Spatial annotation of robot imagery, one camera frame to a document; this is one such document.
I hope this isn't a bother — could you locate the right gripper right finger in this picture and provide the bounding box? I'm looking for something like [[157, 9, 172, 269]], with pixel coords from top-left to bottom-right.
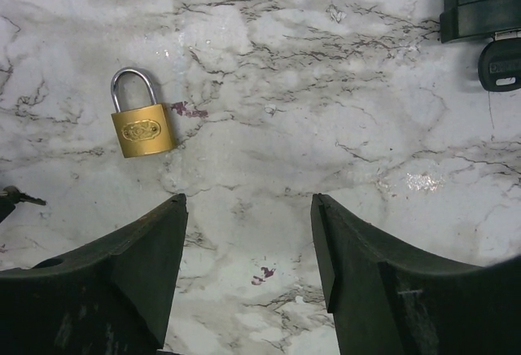
[[310, 194, 520, 354]]

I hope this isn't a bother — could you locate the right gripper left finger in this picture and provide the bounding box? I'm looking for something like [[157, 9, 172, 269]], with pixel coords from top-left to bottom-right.
[[1, 194, 188, 354]]

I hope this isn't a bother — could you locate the small silver key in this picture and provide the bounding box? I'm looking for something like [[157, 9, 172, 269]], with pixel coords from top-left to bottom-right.
[[1, 186, 47, 206]]

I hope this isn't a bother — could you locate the small brass padlock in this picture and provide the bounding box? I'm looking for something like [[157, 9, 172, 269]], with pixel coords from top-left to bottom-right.
[[111, 67, 177, 158]]

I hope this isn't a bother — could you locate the black headed key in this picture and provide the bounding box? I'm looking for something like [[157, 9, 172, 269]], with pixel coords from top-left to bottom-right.
[[478, 31, 520, 93]]

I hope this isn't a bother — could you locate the black padlock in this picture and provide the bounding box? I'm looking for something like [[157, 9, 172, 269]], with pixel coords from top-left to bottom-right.
[[440, 0, 520, 43]]

